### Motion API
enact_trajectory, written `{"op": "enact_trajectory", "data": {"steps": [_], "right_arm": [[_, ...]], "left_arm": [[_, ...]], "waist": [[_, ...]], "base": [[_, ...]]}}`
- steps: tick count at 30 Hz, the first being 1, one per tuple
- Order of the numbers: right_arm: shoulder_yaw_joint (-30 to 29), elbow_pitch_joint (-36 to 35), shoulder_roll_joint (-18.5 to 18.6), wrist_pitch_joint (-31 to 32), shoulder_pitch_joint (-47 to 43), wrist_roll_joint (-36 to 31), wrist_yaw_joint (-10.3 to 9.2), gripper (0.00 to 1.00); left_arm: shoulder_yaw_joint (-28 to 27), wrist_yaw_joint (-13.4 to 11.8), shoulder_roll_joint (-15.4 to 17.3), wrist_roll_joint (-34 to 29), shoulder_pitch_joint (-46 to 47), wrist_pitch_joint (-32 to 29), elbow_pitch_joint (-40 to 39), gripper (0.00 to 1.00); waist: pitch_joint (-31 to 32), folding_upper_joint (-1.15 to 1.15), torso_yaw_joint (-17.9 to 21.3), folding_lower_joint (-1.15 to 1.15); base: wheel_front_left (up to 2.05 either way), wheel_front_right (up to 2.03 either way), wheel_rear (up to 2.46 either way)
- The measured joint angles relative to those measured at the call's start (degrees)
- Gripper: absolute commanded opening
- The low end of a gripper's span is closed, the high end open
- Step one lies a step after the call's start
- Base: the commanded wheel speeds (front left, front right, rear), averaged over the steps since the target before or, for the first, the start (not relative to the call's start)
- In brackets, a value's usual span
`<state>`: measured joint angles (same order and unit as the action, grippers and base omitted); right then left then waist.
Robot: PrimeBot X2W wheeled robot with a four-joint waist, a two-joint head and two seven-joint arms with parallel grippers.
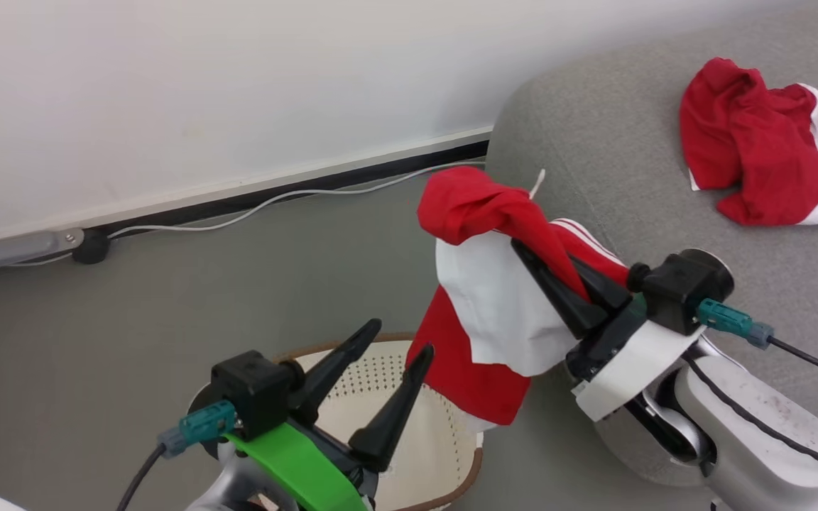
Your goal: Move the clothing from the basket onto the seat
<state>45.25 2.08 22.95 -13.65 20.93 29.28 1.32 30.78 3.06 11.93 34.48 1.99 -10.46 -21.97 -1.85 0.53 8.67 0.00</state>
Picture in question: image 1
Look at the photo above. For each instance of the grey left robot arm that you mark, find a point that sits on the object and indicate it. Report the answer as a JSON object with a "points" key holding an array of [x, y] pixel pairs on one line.
{"points": [[228, 482]]}

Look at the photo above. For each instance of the black round floor foot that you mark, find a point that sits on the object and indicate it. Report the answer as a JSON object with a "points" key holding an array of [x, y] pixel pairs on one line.
{"points": [[91, 246]]}

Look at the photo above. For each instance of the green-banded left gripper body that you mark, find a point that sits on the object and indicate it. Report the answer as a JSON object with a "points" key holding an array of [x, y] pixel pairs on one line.
{"points": [[295, 461]]}

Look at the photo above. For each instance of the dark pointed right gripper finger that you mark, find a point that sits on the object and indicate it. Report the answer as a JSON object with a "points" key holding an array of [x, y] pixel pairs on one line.
{"points": [[604, 287], [562, 298]]}

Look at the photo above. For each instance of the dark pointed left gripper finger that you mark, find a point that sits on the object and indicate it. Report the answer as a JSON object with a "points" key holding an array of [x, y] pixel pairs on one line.
{"points": [[334, 369], [395, 419]]}

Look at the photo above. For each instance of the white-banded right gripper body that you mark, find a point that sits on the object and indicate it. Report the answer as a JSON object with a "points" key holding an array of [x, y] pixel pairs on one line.
{"points": [[629, 362]]}

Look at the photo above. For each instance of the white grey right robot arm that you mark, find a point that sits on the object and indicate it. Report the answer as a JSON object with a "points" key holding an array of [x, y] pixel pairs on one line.
{"points": [[750, 454]]}

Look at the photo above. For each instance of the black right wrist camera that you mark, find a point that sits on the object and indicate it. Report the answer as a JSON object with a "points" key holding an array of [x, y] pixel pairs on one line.
{"points": [[686, 284]]}

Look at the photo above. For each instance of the white perforated laundry basket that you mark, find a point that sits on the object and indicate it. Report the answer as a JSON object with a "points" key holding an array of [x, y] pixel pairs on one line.
{"points": [[423, 440]]}

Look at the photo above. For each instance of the red garment with white stripes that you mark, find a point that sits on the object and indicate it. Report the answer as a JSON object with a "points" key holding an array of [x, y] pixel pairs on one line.
{"points": [[466, 206]]}

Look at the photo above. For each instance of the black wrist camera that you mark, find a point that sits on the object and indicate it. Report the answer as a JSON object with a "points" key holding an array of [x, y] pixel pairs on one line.
{"points": [[686, 284], [256, 390]]}

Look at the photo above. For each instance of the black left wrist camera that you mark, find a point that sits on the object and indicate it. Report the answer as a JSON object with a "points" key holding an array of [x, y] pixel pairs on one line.
{"points": [[256, 390]]}

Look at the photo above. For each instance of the red garment with white hem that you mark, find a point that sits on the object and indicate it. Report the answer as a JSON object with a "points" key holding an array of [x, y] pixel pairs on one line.
{"points": [[750, 142]]}

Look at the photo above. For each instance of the grey fabric sofa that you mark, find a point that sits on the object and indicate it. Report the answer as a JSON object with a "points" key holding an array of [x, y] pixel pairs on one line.
{"points": [[608, 142]]}

